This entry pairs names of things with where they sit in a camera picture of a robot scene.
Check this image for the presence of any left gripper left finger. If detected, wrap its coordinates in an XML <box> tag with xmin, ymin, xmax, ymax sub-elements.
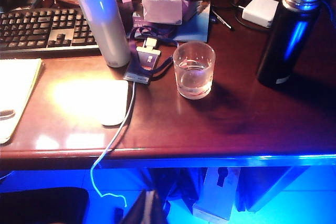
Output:
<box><xmin>121</xmin><ymin>189</ymin><xmax>151</xmax><ymax>224</ymax></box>

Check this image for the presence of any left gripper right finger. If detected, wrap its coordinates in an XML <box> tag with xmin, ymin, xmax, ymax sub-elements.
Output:
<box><xmin>150</xmin><ymin>189</ymin><xmax>169</xmax><ymax>224</ymax></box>

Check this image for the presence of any black thermos with grey label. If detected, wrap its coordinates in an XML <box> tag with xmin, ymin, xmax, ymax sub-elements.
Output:
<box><xmin>256</xmin><ymin>0</ymin><xmax>324</xmax><ymax>89</ymax></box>

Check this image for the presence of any printed clear glass cup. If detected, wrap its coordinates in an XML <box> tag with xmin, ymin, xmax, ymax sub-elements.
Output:
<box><xmin>172</xmin><ymin>40</ymin><xmax>216</xmax><ymax>101</ymax></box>

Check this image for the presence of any white thermos bottle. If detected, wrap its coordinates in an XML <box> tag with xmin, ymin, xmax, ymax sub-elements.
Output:
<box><xmin>74</xmin><ymin>0</ymin><xmax>132</xmax><ymax>69</ymax></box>

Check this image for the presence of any plain cardboard box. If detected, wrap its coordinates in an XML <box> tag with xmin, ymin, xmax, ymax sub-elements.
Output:
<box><xmin>193</xmin><ymin>167</ymin><xmax>241</xmax><ymax>221</ymax></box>

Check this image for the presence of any black seat cushion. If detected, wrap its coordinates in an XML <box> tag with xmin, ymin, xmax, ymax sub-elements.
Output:
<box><xmin>0</xmin><ymin>187</ymin><xmax>90</xmax><ymax>224</ymax></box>

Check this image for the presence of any white flat mouse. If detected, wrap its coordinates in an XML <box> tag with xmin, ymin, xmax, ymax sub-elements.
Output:
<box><xmin>54</xmin><ymin>79</ymin><xmax>129</xmax><ymax>127</ymax></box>

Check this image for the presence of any white notepad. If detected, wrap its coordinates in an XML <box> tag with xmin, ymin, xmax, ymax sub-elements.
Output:
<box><xmin>0</xmin><ymin>58</ymin><xmax>43</xmax><ymax>145</ymax></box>

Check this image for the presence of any blue booklet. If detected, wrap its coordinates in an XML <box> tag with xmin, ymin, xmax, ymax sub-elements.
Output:
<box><xmin>157</xmin><ymin>0</ymin><xmax>212</xmax><ymax>43</ymax></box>

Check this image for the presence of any black keyboard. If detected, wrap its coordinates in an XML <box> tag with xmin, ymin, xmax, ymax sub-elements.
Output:
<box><xmin>0</xmin><ymin>7</ymin><xmax>100</xmax><ymax>54</ymax></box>

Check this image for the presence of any white power adapter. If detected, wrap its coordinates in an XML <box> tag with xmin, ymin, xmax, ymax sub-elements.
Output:
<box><xmin>241</xmin><ymin>0</ymin><xmax>279</xmax><ymax>29</ymax></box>

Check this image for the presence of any white charging cable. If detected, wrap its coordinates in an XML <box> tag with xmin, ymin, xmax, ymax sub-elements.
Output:
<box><xmin>90</xmin><ymin>81</ymin><xmax>137</xmax><ymax>208</ymax></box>

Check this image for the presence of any badge card with lanyard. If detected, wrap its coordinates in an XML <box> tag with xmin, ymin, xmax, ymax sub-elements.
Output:
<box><xmin>123</xmin><ymin>24</ymin><xmax>182</xmax><ymax>86</ymax></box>

